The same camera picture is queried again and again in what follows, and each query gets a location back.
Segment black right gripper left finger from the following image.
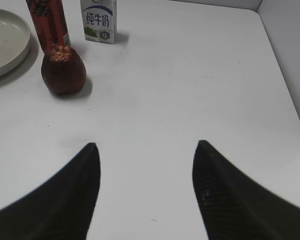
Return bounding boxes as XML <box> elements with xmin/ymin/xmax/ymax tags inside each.
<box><xmin>0</xmin><ymin>143</ymin><xmax>100</xmax><ymax>240</ymax></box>

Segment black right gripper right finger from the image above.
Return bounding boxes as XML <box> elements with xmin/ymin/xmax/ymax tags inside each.
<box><xmin>192</xmin><ymin>140</ymin><xmax>300</xmax><ymax>240</ymax></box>

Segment pale green plate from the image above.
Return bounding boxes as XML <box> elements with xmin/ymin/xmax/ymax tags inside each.
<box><xmin>0</xmin><ymin>9</ymin><xmax>31</xmax><ymax>77</ymax></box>

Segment dark red mangosteen fruit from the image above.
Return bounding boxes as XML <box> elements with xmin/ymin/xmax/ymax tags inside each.
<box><xmin>41</xmin><ymin>44</ymin><xmax>86</xmax><ymax>96</ymax></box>

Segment red drink bottle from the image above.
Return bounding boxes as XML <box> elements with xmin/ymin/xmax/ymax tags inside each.
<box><xmin>26</xmin><ymin>0</ymin><xmax>71</xmax><ymax>52</ymax></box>

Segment white milk carton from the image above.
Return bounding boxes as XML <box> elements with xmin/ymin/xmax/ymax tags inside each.
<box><xmin>80</xmin><ymin>0</ymin><xmax>117</xmax><ymax>44</ymax></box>

